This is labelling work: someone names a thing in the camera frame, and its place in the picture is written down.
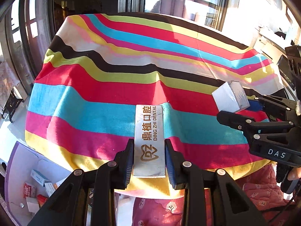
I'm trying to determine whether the white lace tablecloth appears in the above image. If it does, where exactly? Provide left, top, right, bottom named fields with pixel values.
left=0, top=60, right=20, bottom=95

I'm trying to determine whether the white cube box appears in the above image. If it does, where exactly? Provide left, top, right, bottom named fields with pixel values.
left=212, top=81, right=250, bottom=113

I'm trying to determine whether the silver box with gold print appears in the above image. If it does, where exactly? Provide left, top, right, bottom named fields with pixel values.
left=133, top=104, right=166, bottom=178

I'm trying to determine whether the pink quilted clothing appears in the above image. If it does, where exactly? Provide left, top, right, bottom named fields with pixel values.
left=132, top=163, right=294, bottom=226

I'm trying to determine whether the plain white box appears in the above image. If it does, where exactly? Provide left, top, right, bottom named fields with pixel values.
left=25, top=196, right=40, bottom=213

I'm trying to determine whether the white and green box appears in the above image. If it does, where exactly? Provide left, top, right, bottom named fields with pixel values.
left=30, top=169, right=47, bottom=186

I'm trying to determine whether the small white printed box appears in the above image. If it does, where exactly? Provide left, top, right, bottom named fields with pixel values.
left=43, top=181, right=58, bottom=197

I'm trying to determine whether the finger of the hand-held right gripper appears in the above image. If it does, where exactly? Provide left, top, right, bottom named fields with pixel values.
left=216, top=110, right=295, bottom=144
left=248, top=95, right=299, bottom=121

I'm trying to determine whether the purple storage box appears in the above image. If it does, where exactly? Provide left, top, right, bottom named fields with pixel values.
left=4, top=141, right=73, bottom=226

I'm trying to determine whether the window frame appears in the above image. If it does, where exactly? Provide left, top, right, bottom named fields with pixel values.
left=118, top=0, right=236, bottom=32

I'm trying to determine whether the striped tablecloth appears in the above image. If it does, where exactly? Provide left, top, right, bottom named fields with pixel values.
left=25, top=13, right=286, bottom=199

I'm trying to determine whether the red and white packet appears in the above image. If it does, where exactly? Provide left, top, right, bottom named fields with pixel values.
left=23, top=182, right=37, bottom=197

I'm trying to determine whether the black iron table stand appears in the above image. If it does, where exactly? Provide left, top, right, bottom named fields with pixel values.
left=1, top=89, right=25, bottom=123

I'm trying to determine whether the white appliance carton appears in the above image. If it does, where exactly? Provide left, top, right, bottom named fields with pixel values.
left=255, top=26, right=294, bottom=59

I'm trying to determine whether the dark sliding door frame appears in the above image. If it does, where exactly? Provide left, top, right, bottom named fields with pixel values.
left=0, top=0, right=57, bottom=95

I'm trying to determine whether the orange box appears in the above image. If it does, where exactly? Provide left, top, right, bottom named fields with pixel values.
left=36, top=194, right=49, bottom=208

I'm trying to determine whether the person's right hand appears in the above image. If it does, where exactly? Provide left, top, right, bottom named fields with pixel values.
left=275, top=161, right=301, bottom=184

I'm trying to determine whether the black cable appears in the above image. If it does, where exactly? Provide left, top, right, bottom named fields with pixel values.
left=259, top=188, right=301, bottom=224

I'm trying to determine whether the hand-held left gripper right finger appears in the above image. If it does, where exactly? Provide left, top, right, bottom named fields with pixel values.
left=165, top=138, right=268, bottom=226

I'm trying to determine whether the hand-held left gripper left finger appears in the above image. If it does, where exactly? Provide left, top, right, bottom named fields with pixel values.
left=28, top=138, right=134, bottom=226

